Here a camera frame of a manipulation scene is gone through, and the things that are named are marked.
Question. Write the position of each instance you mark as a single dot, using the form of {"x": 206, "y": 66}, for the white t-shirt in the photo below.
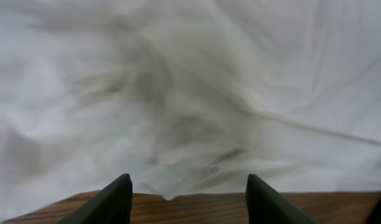
{"x": 187, "y": 97}

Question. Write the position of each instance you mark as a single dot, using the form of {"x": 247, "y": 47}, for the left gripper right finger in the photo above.
{"x": 266, "y": 206}

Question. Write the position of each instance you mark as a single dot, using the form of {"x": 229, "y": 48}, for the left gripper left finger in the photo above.
{"x": 112, "y": 205}

